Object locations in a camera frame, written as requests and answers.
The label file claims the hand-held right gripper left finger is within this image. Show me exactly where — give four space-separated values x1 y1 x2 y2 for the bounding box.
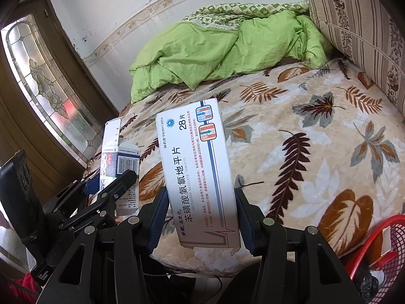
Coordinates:
38 187 170 304

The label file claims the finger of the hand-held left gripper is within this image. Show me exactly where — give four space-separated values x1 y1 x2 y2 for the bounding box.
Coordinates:
58 169 138 232
43 177 102 220

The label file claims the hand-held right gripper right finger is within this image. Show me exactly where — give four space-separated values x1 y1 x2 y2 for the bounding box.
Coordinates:
234 187 361 304

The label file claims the blue and white box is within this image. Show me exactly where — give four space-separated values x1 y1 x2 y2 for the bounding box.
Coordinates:
99 118 141 217

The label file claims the white box with blue stripes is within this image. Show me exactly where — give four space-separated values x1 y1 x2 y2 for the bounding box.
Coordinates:
155 98 242 255

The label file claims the red mesh basket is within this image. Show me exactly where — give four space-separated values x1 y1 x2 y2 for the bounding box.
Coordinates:
343 215 405 304

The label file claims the leaf print blanket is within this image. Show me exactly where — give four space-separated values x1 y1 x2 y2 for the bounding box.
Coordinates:
82 58 405 274

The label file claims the wooden door with glass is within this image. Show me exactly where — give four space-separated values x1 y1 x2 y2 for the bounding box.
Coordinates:
0 0 119 178

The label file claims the white cardboard piece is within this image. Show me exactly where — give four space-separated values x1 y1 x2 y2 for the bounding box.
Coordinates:
381 228 394 255

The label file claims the green quilt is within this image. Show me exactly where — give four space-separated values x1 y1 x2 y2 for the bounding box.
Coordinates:
129 2 333 103

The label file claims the striped floral pillow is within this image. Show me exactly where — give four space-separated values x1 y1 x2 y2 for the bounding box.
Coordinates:
307 0 405 118

